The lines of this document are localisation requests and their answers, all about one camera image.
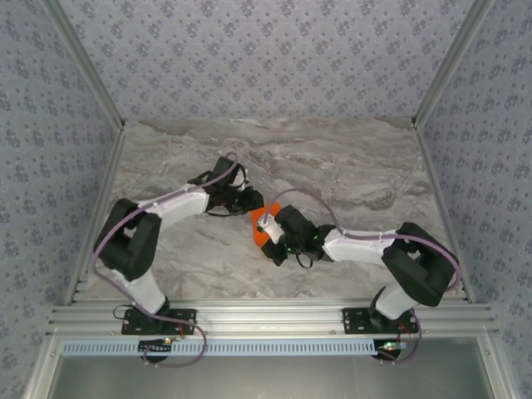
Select aluminium front beam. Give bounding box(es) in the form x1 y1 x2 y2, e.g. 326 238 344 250
46 302 500 337

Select grey metal panel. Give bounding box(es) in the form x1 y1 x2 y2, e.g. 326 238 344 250
24 336 512 399

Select light blue slotted cable duct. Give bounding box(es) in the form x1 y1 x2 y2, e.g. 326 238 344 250
61 338 411 357

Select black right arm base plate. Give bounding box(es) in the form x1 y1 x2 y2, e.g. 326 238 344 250
341 307 418 335

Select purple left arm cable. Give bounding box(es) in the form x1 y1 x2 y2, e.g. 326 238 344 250
91 152 250 370

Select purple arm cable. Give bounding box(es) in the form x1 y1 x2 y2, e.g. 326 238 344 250
91 152 250 370
262 189 462 365

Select aluminium side rail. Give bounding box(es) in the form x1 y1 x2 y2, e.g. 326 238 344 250
64 124 126 307
413 124 477 304

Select black bracket with circuit board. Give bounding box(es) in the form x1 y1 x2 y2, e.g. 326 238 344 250
138 338 174 359
372 338 411 363

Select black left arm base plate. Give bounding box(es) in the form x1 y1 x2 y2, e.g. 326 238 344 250
121 308 198 336

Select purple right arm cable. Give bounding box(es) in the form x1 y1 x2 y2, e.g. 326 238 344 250
262 189 462 365

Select aluminium frame post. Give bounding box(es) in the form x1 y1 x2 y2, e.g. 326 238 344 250
41 0 126 131
411 0 498 130

